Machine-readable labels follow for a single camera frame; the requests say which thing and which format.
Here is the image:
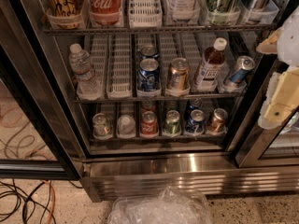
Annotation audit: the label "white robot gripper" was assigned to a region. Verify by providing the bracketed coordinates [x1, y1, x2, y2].
[256, 6, 299, 123]

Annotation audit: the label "blue pepsi can front bottom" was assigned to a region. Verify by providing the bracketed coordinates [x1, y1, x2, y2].
[185, 109, 205, 135]

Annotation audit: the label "blue pepsi can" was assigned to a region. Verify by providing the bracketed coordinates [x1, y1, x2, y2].
[185, 109, 205, 135]
[138, 58, 160, 91]
[138, 44, 159, 60]
[186, 98, 203, 115]

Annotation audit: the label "blue silver slim can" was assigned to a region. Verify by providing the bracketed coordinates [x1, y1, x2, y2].
[224, 55, 255, 87]

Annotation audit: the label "brown tea bottle middle shelf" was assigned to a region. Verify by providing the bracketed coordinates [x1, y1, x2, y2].
[193, 37, 227, 91]

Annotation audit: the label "glass fridge door right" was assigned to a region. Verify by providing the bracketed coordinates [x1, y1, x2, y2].
[225, 55, 299, 168]

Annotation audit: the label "glass fridge door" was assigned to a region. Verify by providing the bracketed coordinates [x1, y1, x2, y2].
[0, 0, 85, 180]
[225, 55, 299, 168]

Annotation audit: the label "copper can bottom shelf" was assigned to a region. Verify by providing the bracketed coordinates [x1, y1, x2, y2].
[207, 108, 228, 133]

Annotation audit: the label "copper can shelf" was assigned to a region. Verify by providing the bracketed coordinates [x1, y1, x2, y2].
[166, 57, 190, 91]
[207, 108, 228, 133]

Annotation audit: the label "blue pepsi can rear bottom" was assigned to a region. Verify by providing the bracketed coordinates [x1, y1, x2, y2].
[186, 98, 203, 115]

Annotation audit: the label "green can top shelf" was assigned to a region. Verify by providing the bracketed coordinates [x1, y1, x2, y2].
[206, 0, 238, 25]

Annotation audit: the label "copper can middle shelf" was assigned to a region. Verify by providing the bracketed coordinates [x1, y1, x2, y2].
[166, 57, 190, 91]

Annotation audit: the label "green can rear bottom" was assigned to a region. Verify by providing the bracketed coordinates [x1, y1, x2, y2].
[165, 100, 179, 112]

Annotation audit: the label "green can front bottom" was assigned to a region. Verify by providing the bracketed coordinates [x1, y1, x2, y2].
[164, 110, 180, 135]

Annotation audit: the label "white labelled bottle top shelf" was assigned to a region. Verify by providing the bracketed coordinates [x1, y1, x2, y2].
[169, 0, 195, 21]

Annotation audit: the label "blue pepsi can front middle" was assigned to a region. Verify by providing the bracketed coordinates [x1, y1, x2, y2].
[138, 58, 160, 91]

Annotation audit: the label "blue pepsi can rear middle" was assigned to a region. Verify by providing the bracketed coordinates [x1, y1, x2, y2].
[138, 44, 159, 60]

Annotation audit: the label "red coke can rear bottom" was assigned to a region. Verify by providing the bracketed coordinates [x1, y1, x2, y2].
[141, 100, 156, 113]

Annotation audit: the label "red coke can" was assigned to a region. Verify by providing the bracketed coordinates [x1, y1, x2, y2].
[141, 111, 158, 135]
[141, 100, 156, 113]

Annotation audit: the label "red coke can front bottom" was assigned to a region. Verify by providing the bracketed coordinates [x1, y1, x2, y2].
[141, 111, 158, 135]

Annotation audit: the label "silver can bottom shelf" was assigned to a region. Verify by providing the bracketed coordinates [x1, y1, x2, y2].
[93, 113, 111, 137]

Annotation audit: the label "clear water bottle middle shelf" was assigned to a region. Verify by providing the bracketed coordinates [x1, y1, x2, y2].
[69, 43, 99, 95]

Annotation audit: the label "steel fridge base panel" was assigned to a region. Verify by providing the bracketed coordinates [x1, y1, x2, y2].
[80, 153, 299, 203]

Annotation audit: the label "yellow can top shelf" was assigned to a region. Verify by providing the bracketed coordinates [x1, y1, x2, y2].
[47, 0, 84, 29]

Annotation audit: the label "glass fridge door left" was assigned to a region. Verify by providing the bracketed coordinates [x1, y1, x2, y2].
[0, 0, 85, 180]

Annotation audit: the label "clear plastic bag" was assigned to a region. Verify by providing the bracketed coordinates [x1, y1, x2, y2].
[107, 187, 213, 224]

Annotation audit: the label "red coca-cola bottle top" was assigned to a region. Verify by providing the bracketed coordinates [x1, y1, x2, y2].
[90, 0, 121, 25]

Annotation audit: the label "orange cable on floor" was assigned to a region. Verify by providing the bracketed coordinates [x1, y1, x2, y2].
[41, 179, 57, 224]

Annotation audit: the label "black cables on floor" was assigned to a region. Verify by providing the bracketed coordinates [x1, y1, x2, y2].
[0, 179, 83, 224]

